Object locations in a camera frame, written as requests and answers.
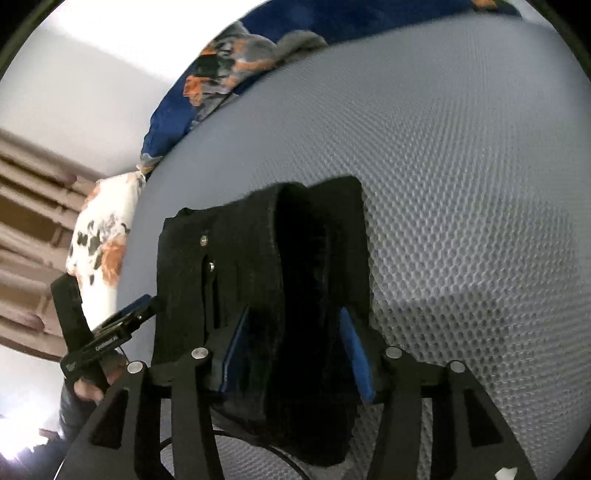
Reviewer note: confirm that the black pants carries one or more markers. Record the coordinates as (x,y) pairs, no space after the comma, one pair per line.
(286,277)

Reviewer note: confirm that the white floral pillow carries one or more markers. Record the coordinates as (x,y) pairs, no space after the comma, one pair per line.
(111,217)

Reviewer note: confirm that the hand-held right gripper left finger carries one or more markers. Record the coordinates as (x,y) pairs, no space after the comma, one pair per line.
(234,344)

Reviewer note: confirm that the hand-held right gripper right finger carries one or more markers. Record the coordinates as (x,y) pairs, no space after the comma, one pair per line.
(354,353)

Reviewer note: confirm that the person's left hand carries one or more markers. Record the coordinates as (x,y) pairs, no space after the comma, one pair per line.
(90,391)

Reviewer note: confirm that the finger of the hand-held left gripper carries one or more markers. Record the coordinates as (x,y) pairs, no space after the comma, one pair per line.
(69,307)
(131,311)

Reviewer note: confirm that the beige pleated curtain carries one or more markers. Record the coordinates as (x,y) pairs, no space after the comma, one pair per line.
(27,207)

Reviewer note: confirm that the blue floral blanket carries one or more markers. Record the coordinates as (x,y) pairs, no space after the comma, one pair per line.
(221,60)

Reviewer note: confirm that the grey mesh mattress pad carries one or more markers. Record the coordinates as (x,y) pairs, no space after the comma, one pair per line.
(461,184)

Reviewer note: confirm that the person's left forearm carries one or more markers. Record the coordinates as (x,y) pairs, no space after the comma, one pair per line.
(71,415)

